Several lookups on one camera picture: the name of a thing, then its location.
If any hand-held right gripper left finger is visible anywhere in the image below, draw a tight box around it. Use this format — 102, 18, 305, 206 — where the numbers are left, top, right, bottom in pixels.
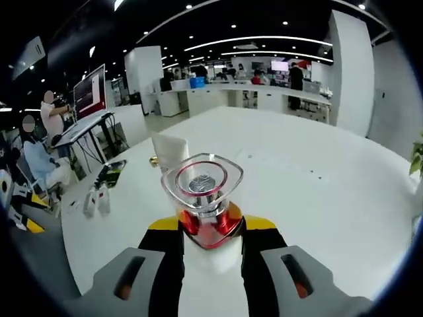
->
62, 217, 184, 317

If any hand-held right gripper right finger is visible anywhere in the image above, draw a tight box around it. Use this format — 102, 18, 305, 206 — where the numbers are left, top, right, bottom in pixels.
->
241, 214, 375, 317

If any red collar skincare bottle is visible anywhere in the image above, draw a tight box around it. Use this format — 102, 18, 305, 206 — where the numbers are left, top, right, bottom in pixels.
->
161, 153, 249, 317

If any white pump skincare bottle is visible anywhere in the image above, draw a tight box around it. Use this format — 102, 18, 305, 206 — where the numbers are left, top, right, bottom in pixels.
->
96, 183, 112, 214
83, 187, 97, 218

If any green black packet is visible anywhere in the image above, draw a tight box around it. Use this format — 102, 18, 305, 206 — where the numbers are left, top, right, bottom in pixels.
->
95, 159, 128, 190

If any white skincare tube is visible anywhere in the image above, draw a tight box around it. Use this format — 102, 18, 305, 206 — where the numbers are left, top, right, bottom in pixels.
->
151, 131, 190, 176

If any hanging ceiling panel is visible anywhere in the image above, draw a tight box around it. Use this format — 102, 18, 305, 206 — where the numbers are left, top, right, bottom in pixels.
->
12, 35, 46, 81

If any long white counter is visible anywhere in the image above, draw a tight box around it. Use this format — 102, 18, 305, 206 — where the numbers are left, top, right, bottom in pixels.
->
155, 81, 333, 125

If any green potted plant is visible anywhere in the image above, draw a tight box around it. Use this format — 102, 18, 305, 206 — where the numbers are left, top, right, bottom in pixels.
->
408, 131, 423, 176

